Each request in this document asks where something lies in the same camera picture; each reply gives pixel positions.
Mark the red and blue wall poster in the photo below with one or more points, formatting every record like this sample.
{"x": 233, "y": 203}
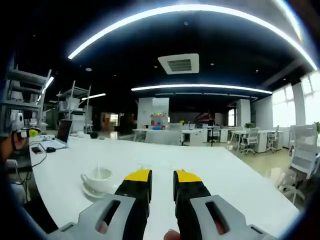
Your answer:
{"x": 206, "y": 117}

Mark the tall grey metal shelf rack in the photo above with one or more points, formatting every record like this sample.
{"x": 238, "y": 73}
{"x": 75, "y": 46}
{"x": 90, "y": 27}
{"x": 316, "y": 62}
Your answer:
{"x": 22, "y": 100}

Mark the white coffee tray saucer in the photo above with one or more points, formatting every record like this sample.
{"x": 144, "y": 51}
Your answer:
{"x": 91, "y": 193}

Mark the person's left hand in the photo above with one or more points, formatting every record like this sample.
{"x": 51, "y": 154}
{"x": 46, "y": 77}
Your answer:
{"x": 20, "y": 143}

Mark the long curved ceiling light strip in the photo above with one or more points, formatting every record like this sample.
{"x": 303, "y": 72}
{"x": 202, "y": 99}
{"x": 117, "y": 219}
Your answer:
{"x": 180, "y": 8}

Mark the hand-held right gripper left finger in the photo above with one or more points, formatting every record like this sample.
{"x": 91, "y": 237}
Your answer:
{"x": 125, "y": 212}

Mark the green potted plant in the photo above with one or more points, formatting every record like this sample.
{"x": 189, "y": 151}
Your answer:
{"x": 248, "y": 125}

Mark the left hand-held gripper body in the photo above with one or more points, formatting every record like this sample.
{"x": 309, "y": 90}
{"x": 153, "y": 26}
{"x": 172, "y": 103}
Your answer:
{"x": 18, "y": 122}

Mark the white tabletop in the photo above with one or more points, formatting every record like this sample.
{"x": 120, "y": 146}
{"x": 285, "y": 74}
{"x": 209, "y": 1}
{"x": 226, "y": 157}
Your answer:
{"x": 175, "y": 155}

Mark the white office desk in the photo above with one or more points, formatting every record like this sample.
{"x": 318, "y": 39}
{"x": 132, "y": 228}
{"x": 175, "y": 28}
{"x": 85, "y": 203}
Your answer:
{"x": 138, "y": 133}

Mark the person's right hand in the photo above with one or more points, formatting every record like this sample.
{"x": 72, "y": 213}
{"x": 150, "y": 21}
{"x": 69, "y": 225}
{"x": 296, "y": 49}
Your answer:
{"x": 172, "y": 235}

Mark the black smartphone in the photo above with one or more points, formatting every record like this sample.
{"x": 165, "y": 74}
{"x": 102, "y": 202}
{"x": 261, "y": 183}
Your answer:
{"x": 37, "y": 150}

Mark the round black object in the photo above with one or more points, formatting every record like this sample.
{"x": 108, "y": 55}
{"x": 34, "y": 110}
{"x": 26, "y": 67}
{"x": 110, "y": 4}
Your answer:
{"x": 94, "y": 135}

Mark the short ceiling light strip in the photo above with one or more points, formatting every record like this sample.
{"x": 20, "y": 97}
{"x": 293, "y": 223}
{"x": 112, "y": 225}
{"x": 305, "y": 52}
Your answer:
{"x": 93, "y": 96}

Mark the white mesh office chair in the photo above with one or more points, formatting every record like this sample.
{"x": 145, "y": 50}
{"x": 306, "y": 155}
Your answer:
{"x": 273, "y": 138}
{"x": 250, "y": 141}
{"x": 303, "y": 150}

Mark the ceiling air conditioner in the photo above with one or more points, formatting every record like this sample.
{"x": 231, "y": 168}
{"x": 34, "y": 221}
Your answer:
{"x": 178, "y": 63}

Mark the straight ceiling light strip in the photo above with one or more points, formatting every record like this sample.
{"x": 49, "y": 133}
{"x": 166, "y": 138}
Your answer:
{"x": 200, "y": 87}

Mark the white coffee cup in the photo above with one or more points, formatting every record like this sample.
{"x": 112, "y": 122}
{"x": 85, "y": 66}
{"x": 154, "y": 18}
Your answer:
{"x": 98, "y": 181}

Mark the white laptop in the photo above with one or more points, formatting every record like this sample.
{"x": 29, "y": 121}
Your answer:
{"x": 62, "y": 132}

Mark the black computer mouse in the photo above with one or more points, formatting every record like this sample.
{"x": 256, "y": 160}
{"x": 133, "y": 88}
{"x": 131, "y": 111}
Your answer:
{"x": 51, "y": 149}

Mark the display cabinet with colourful items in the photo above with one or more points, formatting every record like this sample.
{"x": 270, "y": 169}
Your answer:
{"x": 159, "y": 117}

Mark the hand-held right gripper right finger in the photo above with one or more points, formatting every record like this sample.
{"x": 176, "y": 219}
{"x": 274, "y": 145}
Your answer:
{"x": 195, "y": 212}

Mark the round white object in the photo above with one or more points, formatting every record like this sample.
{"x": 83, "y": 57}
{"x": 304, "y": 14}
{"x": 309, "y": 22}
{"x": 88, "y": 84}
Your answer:
{"x": 81, "y": 134}

